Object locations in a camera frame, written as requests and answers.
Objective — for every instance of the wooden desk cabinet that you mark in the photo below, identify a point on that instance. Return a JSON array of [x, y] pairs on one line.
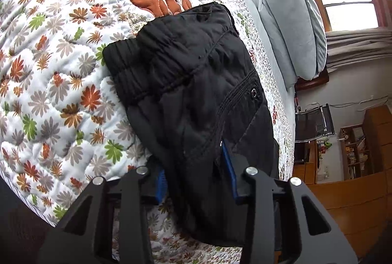
[[361, 207]]

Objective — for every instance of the black pants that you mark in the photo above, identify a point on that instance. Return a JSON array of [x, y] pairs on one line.
[[189, 86]]

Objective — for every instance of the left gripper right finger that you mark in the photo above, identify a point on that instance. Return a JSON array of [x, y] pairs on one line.
[[285, 222]]

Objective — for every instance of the folded light blue duvet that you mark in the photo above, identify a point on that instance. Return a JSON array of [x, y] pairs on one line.
[[305, 46]]

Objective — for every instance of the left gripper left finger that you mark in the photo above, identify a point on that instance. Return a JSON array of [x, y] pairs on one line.
[[84, 233]]

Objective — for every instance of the light blue bed sheet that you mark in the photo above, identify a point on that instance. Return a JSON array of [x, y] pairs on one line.
[[270, 37]]

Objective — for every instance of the wooden bookshelf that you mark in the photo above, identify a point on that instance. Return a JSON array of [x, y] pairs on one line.
[[356, 155]]

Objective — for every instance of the grey curtain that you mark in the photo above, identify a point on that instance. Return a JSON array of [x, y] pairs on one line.
[[351, 47]]

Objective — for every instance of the floral quilted bedspread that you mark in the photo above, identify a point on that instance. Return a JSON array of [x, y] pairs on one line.
[[62, 123]]

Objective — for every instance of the black mesh office chair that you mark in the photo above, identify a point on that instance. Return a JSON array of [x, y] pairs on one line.
[[314, 124]]

